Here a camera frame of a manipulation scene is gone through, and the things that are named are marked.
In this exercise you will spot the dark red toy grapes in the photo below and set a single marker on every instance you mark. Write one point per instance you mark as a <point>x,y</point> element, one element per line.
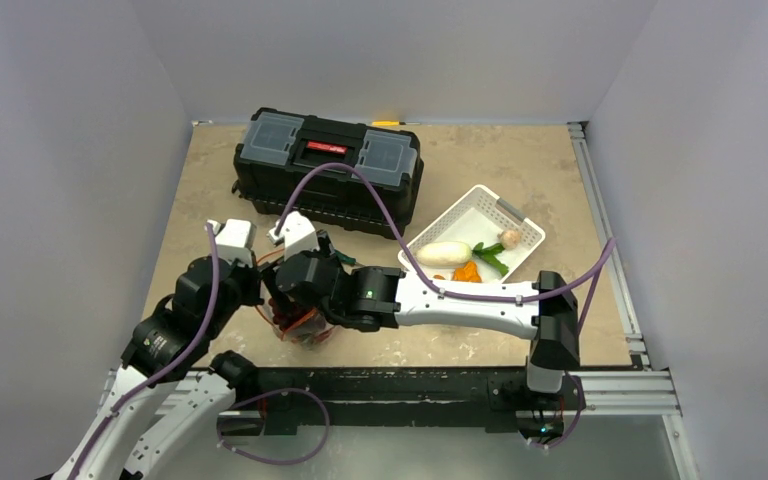
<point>281,319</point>

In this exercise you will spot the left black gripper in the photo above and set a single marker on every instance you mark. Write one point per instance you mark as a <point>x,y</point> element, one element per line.
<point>254,276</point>

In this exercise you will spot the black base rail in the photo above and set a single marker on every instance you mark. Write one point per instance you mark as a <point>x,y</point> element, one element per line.
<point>280,400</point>

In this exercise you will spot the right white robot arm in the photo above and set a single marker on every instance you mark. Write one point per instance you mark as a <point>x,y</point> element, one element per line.
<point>544,312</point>

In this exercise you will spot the white toy radish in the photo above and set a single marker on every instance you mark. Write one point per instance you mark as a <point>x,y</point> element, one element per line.
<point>447,254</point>

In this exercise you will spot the yellow object behind toolbox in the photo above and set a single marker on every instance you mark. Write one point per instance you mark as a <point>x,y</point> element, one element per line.
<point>386,123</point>

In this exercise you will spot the black plastic toolbox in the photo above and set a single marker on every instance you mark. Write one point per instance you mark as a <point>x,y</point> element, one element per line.
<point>359,177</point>

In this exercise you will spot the clear orange-zip bag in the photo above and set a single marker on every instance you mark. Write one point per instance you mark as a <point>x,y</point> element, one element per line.
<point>310,331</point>

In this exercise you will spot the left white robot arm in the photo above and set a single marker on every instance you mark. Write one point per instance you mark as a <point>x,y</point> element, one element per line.
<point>127,439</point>

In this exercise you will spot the green toy leaf vegetable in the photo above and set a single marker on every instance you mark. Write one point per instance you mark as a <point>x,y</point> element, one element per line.
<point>489,255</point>

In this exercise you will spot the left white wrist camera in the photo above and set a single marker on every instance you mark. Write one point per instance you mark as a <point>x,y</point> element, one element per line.
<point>234,241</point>

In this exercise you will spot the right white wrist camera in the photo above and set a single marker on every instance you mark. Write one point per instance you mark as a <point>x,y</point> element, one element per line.
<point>296,234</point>

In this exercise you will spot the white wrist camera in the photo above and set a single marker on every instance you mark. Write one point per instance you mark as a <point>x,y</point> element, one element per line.
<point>234,241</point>
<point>296,234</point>

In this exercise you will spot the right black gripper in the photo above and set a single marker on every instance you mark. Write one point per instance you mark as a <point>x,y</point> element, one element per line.
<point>289,287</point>

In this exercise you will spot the green handle screwdriver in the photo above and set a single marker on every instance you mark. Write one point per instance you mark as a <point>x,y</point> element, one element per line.
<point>347,260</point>

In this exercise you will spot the yellow orange toy pepper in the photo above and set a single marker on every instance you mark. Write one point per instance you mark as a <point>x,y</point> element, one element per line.
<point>467,273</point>

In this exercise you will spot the beige toy garlic bulb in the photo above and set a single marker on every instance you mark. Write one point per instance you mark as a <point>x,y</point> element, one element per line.
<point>509,238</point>

